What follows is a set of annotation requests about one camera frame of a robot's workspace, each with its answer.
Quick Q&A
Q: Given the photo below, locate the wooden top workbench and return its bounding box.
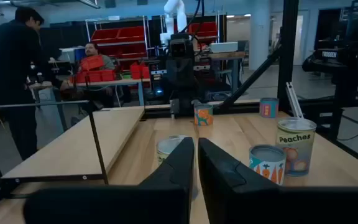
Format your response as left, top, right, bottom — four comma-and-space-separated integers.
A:
208, 51, 247, 94

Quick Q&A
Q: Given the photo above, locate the red storage bin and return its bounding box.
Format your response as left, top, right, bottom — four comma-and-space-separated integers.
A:
75, 69, 116, 84
187, 22, 219, 40
91, 28, 120, 44
130, 63, 151, 80
116, 26, 146, 42
79, 55, 106, 72

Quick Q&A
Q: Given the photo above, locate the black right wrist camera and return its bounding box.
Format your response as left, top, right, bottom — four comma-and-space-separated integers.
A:
169, 39, 195, 59

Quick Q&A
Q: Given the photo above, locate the white metal storage rack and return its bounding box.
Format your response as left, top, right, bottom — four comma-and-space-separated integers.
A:
85, 15, 151, 63

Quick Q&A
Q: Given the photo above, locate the clear plastic box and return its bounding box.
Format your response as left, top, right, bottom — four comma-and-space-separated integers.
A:
57, 47, 77, 62

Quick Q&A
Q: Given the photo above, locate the wooden table with blue legs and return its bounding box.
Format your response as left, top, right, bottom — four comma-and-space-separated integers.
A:
73, 77, 152, 106

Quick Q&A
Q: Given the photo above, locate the person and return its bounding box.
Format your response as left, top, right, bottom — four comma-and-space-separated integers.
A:
73, 42, 117, 108
0, 6, 67, 161

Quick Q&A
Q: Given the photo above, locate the orange print short tin can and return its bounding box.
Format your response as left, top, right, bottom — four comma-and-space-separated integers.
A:
193, 103, 214, 126

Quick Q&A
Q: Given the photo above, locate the black aluminium rig frame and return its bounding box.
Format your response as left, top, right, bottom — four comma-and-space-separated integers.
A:
0, 0, 358, 215

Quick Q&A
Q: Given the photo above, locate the white slanted metal strip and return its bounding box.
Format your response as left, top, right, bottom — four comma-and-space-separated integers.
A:
285, 82, 305, 121

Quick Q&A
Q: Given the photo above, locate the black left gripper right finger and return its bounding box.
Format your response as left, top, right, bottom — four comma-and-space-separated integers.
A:
197, 138, 358, 224

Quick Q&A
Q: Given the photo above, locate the white box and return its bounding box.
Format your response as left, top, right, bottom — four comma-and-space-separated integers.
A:
209, 42, 239, 54

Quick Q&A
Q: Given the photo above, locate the wooden shelf with black frame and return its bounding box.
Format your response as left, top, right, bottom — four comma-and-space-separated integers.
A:
0, 99, 147, 200

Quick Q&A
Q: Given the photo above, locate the pink blue label tin can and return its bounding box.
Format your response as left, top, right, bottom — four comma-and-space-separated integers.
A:
259, 97, 280, 119

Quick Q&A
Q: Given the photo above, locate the blue box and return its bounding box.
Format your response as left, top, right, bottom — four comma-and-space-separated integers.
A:
73, 46, 86, 62

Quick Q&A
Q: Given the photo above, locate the carrot print short tin can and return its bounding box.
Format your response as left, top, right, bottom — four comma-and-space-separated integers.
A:
249, 144, 287, 186

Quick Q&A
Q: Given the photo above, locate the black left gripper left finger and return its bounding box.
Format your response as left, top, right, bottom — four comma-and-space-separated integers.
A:
23, 136, 196, 224

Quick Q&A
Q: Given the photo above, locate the peaches label tall tin can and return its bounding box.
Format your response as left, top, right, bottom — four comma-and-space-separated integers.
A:
275, 117, 318, 177

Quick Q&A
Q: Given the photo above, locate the yellow label tall tin can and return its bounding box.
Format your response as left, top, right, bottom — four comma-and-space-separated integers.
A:
156, 134, 188, 166

